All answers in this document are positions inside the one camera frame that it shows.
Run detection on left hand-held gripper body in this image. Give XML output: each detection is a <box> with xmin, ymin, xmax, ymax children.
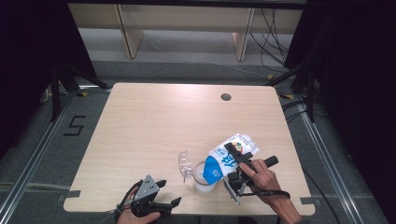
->
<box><xmin>130</xmin><ymin>175</ymin><xmax>173</xmax><ymax>218</ymax></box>

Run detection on blue white milk carton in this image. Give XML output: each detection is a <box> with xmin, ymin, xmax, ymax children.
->
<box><xmin>202</xmin><ymin>133</ymin><xmax>261</xmax><ymax>186</ymax></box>

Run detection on black metal stand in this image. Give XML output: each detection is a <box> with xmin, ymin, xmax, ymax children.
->
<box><xmin>49</xmin><ymin>62</ymin><xmax>113</xmax><ymax>122</ymax></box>
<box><xmin>264</xmin><ymin>59</ymin><xmax>317</xmax><ymax>123</ymax></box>

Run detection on black wrist strap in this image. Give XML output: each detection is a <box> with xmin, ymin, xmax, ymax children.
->
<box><xmin>241</xmin><ymin>189</ymin><xmax>291</xmax><ymax>200</ymax></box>
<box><xmin>114</xmin><ymin>180</ymin><xmax>144</xmax><ymax>218</ymax></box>

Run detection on metal floor rail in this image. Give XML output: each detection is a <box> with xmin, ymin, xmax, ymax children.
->
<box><xmin>295</xmin><ymin>96</ymin><xmax>365</xmax><ymax>224</ymax></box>
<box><xmin>0</xmin><ymin>90</ymin><xmax>78</xmax><ymax>220</ymax></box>

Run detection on bundle of black cables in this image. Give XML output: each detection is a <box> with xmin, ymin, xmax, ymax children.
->
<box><xmin>248</xmin><ymin>7</ymin><xmax>300</xmax><ymax>74</ymax></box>

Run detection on person's left hand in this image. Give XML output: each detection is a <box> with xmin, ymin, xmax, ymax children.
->
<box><xmin>116</xmin><ymin>187</ymin><xmax>162</xmax><ymax>224</ymax></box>

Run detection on pale wooden shelf unit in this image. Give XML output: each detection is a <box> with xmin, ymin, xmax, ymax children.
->
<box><xmin>68</xmin><ymin>3</ymin><xmax>304</xmax><ymax>62</ymax></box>

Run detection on black floor cables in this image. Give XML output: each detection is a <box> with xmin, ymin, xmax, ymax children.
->
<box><xmin>281</xmin><ymin>98</ymin><xmax>328</xmax><ymax>124</ymax></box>

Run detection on dark curtain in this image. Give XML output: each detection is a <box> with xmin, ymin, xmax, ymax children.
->
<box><xmin>0</xmin><ymin>0</ymin><xmax>97</xmax><ymax>158</ymax></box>
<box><xmin>284</xmin><ymin>0</ymin><xmax>396</xmax><ymax>220</ymax></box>

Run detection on long black cable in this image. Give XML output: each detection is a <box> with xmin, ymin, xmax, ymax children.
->
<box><xmin>302</xmin><ymin>169</ymin><xmax>342</xmax><ymax>224</ymax></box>

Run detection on person's right hand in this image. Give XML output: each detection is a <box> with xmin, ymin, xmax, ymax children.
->
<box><xmin>238</xmin><ymin>159</ymin><xmax>290</xmax><ymax>207</ymax></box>

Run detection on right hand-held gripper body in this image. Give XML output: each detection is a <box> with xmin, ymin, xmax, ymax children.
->
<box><xmin>222</xmin><ymin>155</ymin><xmax>279</xmax><ymax>205</ymax></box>

